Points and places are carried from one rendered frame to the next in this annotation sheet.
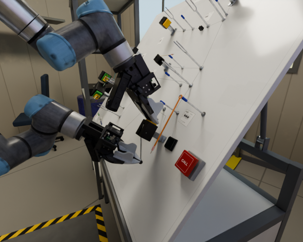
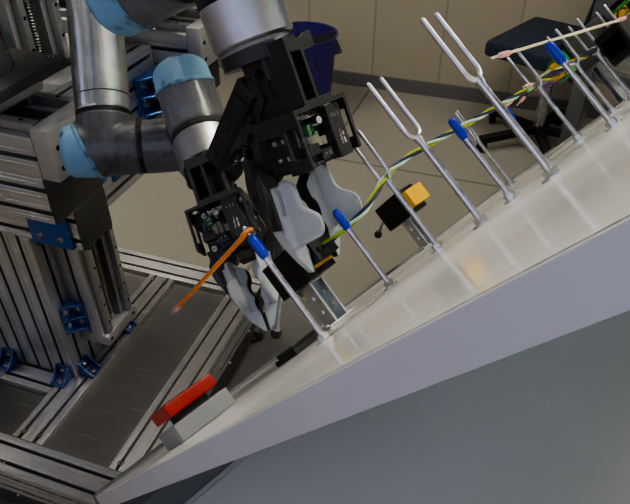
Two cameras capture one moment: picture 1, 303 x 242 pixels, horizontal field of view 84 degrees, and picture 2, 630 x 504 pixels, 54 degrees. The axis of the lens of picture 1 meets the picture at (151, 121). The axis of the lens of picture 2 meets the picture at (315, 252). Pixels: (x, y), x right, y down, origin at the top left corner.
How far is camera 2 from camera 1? 0.60 m
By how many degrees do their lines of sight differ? 60
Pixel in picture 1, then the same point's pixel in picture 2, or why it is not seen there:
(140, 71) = (278, 92)
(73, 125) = (181, 152)
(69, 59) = (116, 20)
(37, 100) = (164, 69)
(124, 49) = (221, 20)
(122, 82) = (233, 106)
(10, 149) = (108, 142)
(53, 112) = (170, 106)
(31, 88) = not seen: outside the picture
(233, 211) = not seen: outside the picture
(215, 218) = not seen: outside the picture
